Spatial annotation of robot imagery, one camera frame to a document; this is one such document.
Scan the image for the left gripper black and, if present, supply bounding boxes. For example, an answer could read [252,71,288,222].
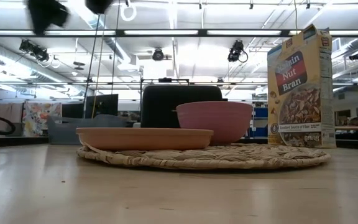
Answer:
[85,0,114,15]

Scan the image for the peach orange plate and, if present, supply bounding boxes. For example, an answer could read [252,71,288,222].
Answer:
[75,127,214,152]

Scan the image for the pink bowl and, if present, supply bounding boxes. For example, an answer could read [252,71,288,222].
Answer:
[175,101,254,146]

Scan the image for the round woven straw placemat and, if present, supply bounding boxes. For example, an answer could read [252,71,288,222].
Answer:
[76,142,333,171]

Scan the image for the yellow raisin nut bran box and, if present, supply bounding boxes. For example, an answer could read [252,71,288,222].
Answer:
[267,24,337,149]

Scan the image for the black ceiling spotlight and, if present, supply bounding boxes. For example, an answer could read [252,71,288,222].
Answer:
[19,39,50,62]
[227,39,249,63]
[152,48,165,62]

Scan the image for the black computer monitor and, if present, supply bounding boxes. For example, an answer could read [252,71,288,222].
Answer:
[85,93,119,119]

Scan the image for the black toaster with silver top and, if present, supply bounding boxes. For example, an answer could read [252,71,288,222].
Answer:
[140,84,229,129]

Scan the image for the floral patterned cloth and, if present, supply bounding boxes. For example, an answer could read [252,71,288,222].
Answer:
[22,101,62,138]

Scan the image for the grey translucent plastic container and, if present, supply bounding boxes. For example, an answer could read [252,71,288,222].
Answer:
[47,114,127,146]

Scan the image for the plain pink cloth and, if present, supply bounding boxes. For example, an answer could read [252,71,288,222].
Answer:
[0,102,24,133]

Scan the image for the blue storage bins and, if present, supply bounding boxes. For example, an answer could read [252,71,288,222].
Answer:
[249,107,269,138]

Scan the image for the white hanging ring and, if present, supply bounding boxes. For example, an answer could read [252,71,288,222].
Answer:
[119,2,138,22]

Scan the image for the thin hanging black cable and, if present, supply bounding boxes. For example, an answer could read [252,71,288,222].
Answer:
[82,14,101,119]

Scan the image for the black overhead frame beam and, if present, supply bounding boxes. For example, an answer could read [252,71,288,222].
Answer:
[0,29,358,38]

